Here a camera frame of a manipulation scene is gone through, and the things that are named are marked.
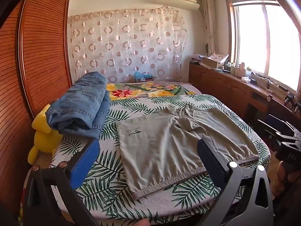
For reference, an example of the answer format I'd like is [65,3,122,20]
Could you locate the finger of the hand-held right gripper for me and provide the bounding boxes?
[257,120,297,144]

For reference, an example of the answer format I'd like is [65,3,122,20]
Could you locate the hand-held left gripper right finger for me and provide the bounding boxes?
[197,138,274,226]

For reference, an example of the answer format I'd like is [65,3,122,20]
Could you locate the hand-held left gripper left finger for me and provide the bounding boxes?
[22,138,101,226]

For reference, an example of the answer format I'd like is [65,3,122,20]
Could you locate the grey-green pants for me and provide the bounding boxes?
[116,103,260,199]

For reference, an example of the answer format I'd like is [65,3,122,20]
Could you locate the person's right hand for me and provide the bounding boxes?
[276,162,292,190]

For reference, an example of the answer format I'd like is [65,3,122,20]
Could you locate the leaf print bed sheet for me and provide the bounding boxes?
[50,94,271,225]

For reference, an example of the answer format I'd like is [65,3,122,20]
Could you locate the small black tripod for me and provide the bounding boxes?
[285,92,296,110]

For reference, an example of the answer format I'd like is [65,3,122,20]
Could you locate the yellow plush toy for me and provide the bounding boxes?
[28,104,62,164]

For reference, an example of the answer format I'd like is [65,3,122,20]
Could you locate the folded blue jeans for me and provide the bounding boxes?
[46,71,110,140]

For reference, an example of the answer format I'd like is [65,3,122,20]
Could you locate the long wooden cabinet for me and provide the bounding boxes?
[189,62,301,132]

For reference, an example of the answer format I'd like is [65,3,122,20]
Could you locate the pile of papers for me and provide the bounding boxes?
[209,53,230,63]

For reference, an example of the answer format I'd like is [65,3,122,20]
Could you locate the wooden framed window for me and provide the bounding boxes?
[224,0,301,92]

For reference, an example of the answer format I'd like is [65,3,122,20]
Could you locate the cardboard box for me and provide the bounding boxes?
[203,56,225,69]

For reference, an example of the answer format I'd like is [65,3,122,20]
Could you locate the floral bed sheet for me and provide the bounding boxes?
[106,81,195,100]

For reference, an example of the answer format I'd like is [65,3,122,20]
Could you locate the blue cloth bundle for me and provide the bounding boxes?
[134,71,153,81]

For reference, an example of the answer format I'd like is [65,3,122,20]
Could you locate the wooden slatted wardrobe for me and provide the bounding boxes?
[0,0,73,217]

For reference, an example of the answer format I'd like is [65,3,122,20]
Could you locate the circle patterned sheer curtain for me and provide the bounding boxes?
[68,7,189,84]

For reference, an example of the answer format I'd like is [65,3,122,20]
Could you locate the white window curtain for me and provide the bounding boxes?
[201,0,218,54]

